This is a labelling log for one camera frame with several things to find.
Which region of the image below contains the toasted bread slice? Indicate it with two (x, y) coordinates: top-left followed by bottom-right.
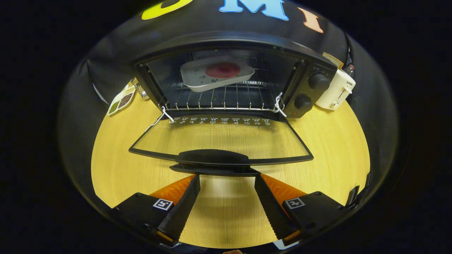
(322, 52), (344, 69)

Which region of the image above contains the pink ham slice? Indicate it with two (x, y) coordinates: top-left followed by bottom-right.
(206, 63), (241, 79)

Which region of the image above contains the white square plate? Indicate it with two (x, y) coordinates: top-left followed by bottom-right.
(180, 58), (255, 93)

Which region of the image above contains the white divided grain dish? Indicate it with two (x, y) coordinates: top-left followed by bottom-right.
(107, 84), (136, 116)

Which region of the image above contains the black backdrop cloth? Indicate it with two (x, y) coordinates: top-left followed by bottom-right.
(58, 0), (398, 212)

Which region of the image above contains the small metal holder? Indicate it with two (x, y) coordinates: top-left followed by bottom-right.
(132, 78), (148, 98)

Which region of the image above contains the black toaster oven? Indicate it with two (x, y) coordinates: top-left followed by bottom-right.
(129, 31), (338, 177)

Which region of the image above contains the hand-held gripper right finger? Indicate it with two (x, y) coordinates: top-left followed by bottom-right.
(254, 174), (348, 244)

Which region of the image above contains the black bracket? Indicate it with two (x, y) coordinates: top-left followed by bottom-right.
(345, 172), (372, 207)

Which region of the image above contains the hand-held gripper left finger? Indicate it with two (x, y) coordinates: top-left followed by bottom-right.
(111, 174), (201, 246)

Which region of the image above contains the white pop-up toaster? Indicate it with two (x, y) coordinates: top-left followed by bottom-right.
(315, 69), (356, 110)

